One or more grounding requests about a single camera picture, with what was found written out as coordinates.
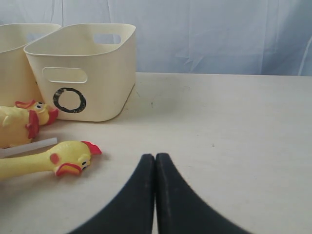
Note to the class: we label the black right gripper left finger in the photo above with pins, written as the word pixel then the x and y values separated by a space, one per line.
pixel 131 211

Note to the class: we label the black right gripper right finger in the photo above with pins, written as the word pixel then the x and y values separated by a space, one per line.
pixel 180 210

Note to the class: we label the whole rubber chicken front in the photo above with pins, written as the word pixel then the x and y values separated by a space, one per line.
pixel 66 157

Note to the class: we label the whole rubber chicken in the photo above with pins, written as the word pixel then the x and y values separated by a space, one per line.
pixel 46 114
pixel 66 157

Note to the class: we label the chicken leg with white tube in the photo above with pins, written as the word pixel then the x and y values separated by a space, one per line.
pixel 28 147

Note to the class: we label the headless rubber chicken body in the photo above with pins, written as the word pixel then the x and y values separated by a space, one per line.
pixel 17 126

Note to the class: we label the cream bin marked O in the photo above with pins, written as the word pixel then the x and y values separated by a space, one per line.
pixel 87 71

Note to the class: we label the cream bin marked X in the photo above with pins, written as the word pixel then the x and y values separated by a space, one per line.
pixel 17 81

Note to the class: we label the blue-grey backdrop curtain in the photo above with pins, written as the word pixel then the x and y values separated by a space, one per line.
pixel 254 37

